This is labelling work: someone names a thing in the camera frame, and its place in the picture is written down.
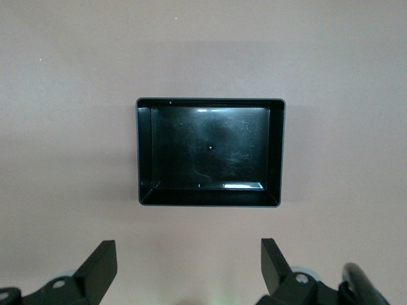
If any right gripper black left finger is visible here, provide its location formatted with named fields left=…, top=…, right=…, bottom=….
left=0, top=240, right=118, bottom=305

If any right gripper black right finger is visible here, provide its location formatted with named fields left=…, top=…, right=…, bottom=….
left=256, top=237, right=343, bottom=305

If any black rectangular plastic box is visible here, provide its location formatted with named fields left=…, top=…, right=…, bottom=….
left=135, top=97, right=287, bottom=208

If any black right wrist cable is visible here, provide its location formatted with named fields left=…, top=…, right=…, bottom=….
left=338, top=262, right=386, bottom=305

